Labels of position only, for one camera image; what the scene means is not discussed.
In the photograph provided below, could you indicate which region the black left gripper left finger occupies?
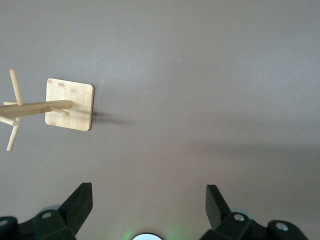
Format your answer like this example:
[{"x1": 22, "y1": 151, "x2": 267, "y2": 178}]
[{"x1": 0, "y1": 182, "x2": 94, "y2": 240}]

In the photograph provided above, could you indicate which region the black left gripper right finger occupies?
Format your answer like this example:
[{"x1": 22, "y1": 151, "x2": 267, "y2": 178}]
[{"x1": 201, "y1": 184, "x2": 306, "y2": 240}]

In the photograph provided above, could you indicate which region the wooden cup rack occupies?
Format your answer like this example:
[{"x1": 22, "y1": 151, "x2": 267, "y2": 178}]
[{"x1": 0, "y1": 69, "x2": 95, "y2": 152}]

